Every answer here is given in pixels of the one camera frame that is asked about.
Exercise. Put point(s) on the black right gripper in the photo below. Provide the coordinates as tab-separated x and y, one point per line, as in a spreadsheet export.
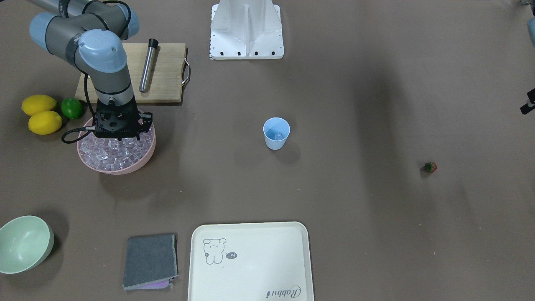
146	119

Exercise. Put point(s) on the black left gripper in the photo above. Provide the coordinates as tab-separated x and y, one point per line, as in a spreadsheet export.
528	107

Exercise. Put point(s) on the red strawberry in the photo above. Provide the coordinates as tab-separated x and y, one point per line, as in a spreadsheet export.
430	167

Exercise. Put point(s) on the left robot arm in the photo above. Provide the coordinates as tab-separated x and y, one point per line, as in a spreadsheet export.
531	22

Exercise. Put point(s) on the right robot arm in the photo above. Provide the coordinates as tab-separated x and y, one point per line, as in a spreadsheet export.
88	35

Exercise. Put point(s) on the pink bowl of ice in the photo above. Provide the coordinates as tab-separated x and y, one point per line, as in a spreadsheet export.
117	157

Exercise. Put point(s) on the light blue plastic cup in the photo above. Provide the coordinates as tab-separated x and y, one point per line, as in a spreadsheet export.
276	131

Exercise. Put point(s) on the green lime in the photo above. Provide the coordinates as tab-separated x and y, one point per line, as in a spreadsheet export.
71	108

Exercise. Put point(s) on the wooden cutting board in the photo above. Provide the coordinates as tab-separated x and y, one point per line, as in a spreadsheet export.
168	78

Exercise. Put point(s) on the yellow lemon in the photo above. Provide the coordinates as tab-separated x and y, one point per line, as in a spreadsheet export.
45	122
38	103

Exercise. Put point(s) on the green bowl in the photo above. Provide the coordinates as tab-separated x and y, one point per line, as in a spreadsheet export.
24	243

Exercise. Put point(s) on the cream rabbit tray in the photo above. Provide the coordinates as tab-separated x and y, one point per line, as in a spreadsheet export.
267	261

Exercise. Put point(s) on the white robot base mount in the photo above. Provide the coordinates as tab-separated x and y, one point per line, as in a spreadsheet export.
246	29

